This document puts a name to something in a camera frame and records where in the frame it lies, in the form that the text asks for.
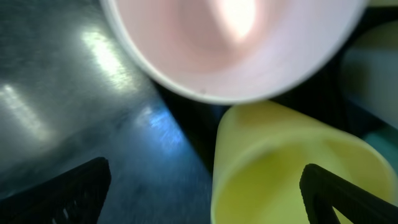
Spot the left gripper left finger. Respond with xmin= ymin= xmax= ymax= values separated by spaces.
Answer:
xmin=0 ymin=156 xmax=112 ymax=224

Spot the grey cup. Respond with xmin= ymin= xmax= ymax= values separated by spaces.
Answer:
xmin=340 ymin=21 xmax=398 ymax=129

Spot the pink cup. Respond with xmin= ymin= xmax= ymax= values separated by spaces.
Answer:
xmin=99 ymin=0 xmax=369 ymax=106

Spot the green cup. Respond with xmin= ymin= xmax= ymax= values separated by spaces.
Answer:
xmin=362 ymin=126 xmax=398 ymax=175

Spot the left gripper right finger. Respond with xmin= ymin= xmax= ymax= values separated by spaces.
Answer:
xmin=298 ymin=163 xmax=398 ymax=224

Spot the yellow cup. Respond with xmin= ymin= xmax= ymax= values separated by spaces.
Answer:
xmin=210 ymin=101 xmax=398 ymax=224

